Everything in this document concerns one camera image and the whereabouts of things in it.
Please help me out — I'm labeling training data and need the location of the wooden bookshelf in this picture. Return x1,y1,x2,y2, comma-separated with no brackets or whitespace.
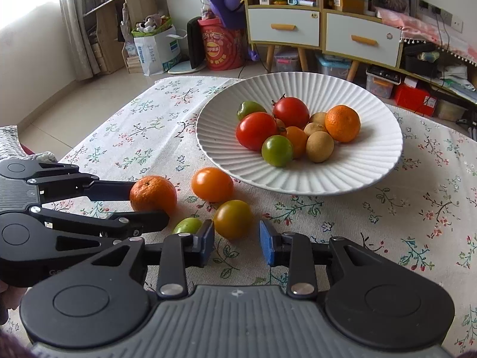
83,0,169,74

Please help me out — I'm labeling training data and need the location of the small orange cherry tomato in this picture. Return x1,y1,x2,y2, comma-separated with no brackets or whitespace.
285,126,308,159

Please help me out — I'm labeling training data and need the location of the red tomato with stem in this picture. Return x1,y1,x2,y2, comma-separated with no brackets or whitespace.
272,96,310,129

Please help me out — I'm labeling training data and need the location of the wooden drawer cabinet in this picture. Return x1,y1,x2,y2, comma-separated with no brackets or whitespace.
245,0,403,81

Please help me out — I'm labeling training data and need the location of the olive brown tomato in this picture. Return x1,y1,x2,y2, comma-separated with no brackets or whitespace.
213,200,254,241

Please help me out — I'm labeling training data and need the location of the black flat panel stand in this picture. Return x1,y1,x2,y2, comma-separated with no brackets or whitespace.
168,16,206,74

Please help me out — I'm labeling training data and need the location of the pink cloth on cabinet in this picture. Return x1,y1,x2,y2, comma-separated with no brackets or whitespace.
376,7,476,65

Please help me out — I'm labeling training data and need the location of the tan longan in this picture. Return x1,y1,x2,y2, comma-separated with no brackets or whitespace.
303,122,327,137
309,112,327,126
306,131,335,163

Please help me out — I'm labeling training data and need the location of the white paper shopping bag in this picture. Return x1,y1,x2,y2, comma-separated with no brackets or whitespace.
133,25,188,76

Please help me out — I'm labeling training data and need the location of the red snack bucket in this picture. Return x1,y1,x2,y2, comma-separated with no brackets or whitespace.
198,18,244,71

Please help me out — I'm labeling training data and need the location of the clear plastic storage box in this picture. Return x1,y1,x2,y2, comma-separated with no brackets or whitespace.
315,53,352,80

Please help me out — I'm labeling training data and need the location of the checkered grey cushion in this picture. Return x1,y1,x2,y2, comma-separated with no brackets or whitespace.
0,125,58,163

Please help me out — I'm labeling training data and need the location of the floral tablecloth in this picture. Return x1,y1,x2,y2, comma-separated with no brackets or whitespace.
64,77,476,356

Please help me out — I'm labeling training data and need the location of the large orange mandarin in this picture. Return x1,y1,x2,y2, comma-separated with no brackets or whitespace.
129,175,177,216

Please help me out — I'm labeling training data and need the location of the small orange mandarin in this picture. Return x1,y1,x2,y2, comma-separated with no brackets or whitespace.
325,105,361,143

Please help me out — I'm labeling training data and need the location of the white ribbed plate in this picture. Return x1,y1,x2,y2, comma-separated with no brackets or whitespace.
196,72,403,196

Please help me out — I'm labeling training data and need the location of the red cardboard box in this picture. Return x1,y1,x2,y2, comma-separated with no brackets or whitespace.
394,83,437,116

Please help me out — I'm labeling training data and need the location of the purple plush toy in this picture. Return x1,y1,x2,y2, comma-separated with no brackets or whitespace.
209,0,246,30

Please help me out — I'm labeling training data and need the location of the low wooden tv cabinet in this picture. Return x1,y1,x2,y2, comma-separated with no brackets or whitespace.
399,40,476,121

